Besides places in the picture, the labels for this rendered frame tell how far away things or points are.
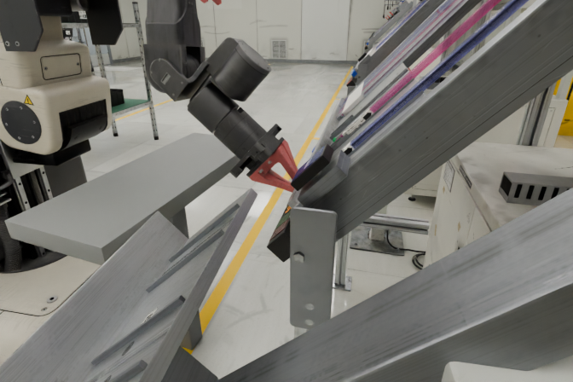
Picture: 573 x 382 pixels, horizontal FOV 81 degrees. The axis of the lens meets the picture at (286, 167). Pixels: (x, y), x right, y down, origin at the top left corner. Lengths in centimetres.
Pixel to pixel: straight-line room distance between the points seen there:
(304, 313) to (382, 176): 19
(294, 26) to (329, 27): 90
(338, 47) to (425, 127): 887
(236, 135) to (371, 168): 20
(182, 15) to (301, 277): 36
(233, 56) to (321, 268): 28
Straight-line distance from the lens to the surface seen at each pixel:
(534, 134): 118
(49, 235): 73
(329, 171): 34
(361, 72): 176
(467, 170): 90
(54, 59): 101
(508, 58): 36
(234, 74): 46
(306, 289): 41
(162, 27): 50
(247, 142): 47
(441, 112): 36
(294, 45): 939
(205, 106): 48
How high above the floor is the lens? 93
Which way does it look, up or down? 23 degrees down
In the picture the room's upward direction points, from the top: straight up
